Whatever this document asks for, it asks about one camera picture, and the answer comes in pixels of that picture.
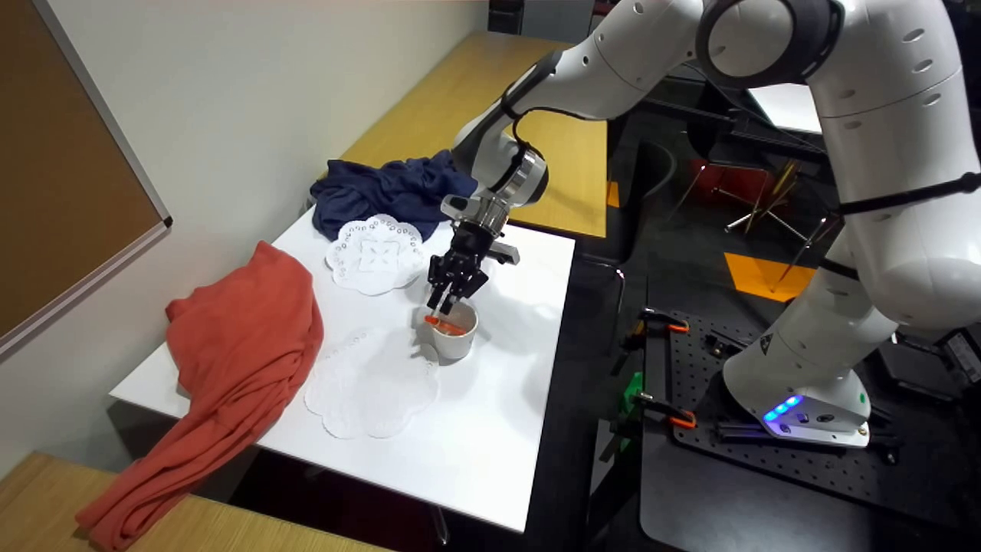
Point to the light wooden bench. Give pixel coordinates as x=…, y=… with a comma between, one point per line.
x=50, y=504

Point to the large white lace doily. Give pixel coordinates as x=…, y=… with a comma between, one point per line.
x=376, y=378

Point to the dark blue cloth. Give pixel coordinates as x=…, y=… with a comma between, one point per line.
x=409, y=190

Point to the white ceramic mug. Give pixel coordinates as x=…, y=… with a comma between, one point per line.
x=450, y=348

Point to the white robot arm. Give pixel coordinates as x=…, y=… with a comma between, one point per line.
x=895, y=116

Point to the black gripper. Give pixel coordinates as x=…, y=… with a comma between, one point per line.
x=476, y=236

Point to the orange marker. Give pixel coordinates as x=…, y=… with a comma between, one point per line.
x=447, y=326

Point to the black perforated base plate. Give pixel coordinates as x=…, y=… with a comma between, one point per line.
x=921, y=459

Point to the cork bulletin board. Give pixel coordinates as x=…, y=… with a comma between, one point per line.
x=74, y=199

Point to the orange black clamp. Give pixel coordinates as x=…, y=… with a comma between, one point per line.
x=648, y=386

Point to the white table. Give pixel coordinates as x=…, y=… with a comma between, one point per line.
x=476, y=445

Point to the orange-red cloth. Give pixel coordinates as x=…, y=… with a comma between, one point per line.
x=244, y=348

